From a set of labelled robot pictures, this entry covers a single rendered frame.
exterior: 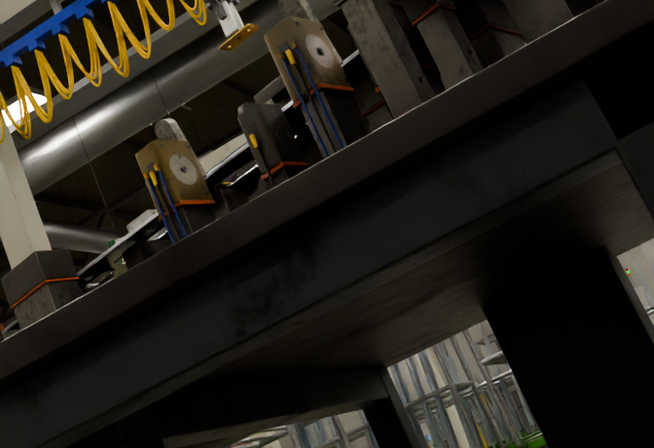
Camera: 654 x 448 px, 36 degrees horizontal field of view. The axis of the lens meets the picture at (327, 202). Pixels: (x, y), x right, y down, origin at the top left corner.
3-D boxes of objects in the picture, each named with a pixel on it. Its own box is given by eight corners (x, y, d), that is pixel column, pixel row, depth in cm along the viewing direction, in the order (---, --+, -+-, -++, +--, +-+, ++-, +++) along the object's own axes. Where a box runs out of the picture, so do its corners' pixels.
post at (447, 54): (483, 168, 131) (391, -14, 139) (500, 168, 135) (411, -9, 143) (514, 149, 129) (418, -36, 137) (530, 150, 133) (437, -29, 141)
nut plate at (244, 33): (218, 49, 197) (216, 44, 197) (231, 52, 200) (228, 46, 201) (248, 24, 193) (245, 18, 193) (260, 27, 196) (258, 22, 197)
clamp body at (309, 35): (341, 249, 138) (246, 36, 148) (387, 245, 148) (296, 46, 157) (376, 227, 135) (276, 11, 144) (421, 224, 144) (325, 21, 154)
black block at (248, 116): (293, 288, 149) (221, 118, 157) (333, 283, 157) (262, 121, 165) (318, 273, 146) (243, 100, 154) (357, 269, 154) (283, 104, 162)
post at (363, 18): (411, 166, 117) (313, -37, 125) (432, 167, 121) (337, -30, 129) (444, 144, 114) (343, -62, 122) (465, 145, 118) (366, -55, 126)
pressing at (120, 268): (-35, 354, 216) (-37, 348, 216) (51, 342, 234) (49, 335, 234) (470, -33, 144) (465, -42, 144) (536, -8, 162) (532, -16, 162)
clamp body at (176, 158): (193, 349, 159) (118, 157, 168) (242, 340, 168) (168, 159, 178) (220, 332, 155) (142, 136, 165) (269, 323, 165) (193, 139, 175)
